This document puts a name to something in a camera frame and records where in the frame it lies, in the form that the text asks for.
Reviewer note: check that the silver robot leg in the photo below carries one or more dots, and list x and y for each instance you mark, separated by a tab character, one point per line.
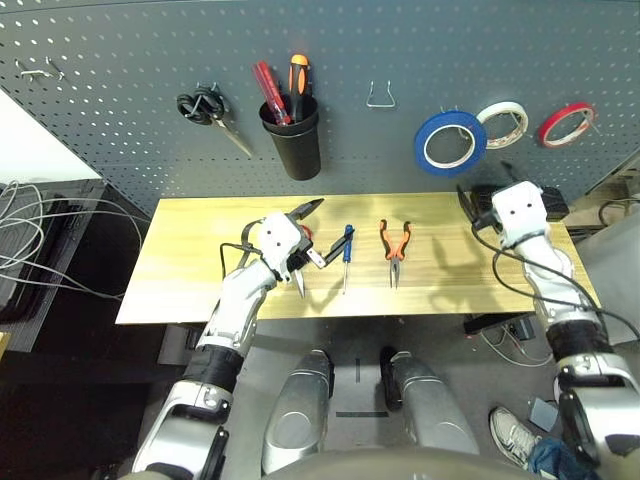
430	400
297	410

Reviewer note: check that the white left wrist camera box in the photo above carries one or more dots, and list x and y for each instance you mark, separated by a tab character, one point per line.
277	237

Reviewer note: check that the grey robot torso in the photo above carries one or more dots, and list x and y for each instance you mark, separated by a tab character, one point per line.
400	467

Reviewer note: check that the orange black screwdriver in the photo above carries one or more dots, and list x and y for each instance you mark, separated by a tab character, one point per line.
299	80

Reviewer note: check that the blue tape roll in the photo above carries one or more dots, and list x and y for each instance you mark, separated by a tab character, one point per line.
450	119

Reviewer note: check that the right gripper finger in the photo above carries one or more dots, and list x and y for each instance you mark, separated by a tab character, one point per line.
511	175

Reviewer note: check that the black plastic case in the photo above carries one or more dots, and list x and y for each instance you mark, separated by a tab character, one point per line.
554	202

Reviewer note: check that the white sneaker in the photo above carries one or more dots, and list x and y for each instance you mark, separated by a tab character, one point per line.
512	435

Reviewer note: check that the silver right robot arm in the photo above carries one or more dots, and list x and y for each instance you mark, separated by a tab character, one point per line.
555	290

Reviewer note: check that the red tape roll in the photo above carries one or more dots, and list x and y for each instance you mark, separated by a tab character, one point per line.
544	132

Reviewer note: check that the orange black needle-nose pliers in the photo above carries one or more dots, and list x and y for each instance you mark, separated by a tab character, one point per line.
395	252

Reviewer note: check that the light grey cover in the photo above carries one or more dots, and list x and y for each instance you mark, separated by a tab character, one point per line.
615	280

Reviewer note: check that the silver left robot leg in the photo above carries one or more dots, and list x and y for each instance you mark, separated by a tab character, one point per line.
297	410

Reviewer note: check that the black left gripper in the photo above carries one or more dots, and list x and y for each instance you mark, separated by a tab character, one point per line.
299	261

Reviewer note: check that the light wooden plank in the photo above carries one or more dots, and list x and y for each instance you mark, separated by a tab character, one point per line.
4	345

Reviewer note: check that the grey perforated pegboard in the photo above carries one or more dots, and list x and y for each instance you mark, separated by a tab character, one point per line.
350	40

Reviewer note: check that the black cup holder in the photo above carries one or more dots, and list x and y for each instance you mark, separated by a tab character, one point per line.
300	155

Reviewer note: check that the white tape roll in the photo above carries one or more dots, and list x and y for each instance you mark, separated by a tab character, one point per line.
492	111

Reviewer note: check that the silver right robot leg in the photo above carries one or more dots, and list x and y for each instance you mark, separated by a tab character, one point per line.
430	400

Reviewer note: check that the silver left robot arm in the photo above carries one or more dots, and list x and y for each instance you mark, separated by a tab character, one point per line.
240	300

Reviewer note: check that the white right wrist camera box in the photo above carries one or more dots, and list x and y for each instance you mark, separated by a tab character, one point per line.
520	210

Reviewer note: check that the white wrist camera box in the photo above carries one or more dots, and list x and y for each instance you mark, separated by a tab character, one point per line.
520	210
277	237

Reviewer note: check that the grey foot pedal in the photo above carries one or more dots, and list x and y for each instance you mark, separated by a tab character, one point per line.
545	414

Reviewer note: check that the metal peg hook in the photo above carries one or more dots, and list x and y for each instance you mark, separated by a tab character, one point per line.
516	122
31	74
592	122
462	128
207	92
55	67

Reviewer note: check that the black storage rack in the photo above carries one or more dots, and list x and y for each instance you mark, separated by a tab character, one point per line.
30	300

